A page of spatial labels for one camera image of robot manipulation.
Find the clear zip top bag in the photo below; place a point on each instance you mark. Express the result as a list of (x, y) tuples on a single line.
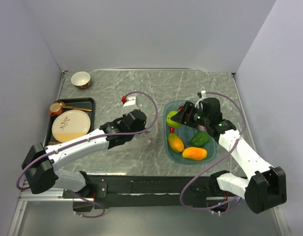
[(143, 139)]

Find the green bell pepper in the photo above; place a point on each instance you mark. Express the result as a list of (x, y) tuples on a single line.
[(200, 139)]

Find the yellow orange mango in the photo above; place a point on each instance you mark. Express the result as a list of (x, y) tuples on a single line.
[(195, 153)]

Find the black rectangular tray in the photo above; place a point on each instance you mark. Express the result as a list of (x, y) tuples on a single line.
[(76, 102)]

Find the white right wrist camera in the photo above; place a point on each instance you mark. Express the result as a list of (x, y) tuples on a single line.
[(201, 95)]

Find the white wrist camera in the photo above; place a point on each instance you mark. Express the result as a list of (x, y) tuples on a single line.
[(130, 104), (201, 95)]

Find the gold spoon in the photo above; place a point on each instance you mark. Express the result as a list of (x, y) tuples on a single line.
[(72, 107)]

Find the small orange cup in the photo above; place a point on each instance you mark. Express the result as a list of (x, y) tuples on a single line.
[(55, 109)]

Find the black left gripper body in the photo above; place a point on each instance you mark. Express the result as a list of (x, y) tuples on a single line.
[(141, 128)]

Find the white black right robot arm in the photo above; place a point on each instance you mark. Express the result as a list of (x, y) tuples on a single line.
[(264, 186)]

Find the white bowl brown outside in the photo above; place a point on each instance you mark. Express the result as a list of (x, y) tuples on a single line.
[(81, 80)]

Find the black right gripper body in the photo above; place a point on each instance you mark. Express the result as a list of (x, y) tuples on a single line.
[(199, 118)]

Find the cream plate with leaf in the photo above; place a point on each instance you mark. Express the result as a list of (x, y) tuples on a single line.
[(71, 125)]

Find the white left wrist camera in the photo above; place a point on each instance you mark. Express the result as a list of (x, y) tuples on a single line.
[(130, 104)]

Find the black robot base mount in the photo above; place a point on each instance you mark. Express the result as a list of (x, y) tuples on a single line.
[(140, 191)]

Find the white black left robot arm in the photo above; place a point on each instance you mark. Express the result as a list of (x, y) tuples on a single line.
[(42, 166)]

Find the translucent blue plastic container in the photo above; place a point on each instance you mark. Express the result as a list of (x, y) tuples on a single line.
[(186, 134)]

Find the orange green mango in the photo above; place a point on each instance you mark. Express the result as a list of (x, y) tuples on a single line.
[(175, 143)]

